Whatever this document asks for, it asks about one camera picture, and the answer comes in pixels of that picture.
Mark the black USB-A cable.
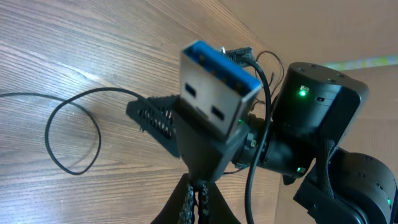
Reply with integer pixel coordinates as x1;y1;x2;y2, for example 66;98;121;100
172;39;262;184

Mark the brown cardboard panel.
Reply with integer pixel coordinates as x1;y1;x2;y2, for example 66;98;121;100
222;0;397;63

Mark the colourful painted board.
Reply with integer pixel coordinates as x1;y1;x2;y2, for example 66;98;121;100
322;54;397;71

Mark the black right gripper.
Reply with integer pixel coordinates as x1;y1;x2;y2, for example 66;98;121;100
232;114;314;179

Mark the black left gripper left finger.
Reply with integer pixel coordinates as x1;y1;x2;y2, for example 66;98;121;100
151;174;195;224

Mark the black USB-C cable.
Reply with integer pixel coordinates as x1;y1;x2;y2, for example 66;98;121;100
0;86;147;176

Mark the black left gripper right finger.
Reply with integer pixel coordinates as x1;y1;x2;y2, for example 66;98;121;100
195;181;240;224

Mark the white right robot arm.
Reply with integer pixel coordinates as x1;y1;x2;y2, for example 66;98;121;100
126;41;397;223

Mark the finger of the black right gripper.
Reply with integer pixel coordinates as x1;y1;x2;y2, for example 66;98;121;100
224;47;255;67
126;95;180;157

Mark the thin black audio cable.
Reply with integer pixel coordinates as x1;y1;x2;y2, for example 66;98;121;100
250;50;285;110

